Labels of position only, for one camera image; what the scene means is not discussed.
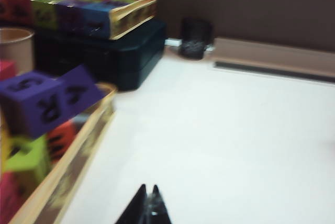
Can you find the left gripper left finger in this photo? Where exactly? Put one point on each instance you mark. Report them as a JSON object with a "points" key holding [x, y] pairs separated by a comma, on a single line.
{"points": [[136, 208]]}

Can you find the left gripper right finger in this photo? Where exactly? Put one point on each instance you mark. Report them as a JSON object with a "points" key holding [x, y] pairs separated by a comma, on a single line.
{"points": [[157, 208]]}

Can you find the open wooden block tray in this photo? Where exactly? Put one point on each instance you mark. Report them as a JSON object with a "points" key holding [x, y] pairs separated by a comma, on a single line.
{"points": [[78, 150]]}

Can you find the orange foam cube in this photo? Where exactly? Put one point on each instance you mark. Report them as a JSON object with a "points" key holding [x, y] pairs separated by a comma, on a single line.
{"points": [[61, 140]]}

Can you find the lime green foam cube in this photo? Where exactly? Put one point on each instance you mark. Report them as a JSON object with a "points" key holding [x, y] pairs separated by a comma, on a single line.
{"points": [[26, 158]]}

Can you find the pink foam cube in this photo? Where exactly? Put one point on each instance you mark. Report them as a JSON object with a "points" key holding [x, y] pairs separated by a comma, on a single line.
{"points": [[6, 69], [10, 197]]}

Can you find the purple cube printed R A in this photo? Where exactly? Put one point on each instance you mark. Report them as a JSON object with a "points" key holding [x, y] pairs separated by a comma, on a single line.
{"points": [[39, 103]]}

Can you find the dark blue plastic case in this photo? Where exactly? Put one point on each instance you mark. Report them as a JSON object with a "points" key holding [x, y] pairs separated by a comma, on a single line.
{"points": [[117, 59]]}

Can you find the white divider foot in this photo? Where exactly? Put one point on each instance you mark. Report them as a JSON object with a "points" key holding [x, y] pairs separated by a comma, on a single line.
{"points": [[172, 42]]}

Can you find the black mug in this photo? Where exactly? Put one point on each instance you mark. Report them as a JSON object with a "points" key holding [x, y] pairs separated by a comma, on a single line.
{"points": [[196, 38]]}

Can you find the tan paper cup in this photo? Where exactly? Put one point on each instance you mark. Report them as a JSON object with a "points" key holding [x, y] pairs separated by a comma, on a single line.
{"points": [[15, 48]]}

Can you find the yellow framed block box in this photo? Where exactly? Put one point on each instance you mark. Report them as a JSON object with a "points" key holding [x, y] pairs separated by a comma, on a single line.
{"points": [[78, 6]]}

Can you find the brown fabric desk divider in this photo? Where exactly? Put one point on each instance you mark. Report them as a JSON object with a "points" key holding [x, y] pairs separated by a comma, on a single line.
{"points": [[235, 4]]}

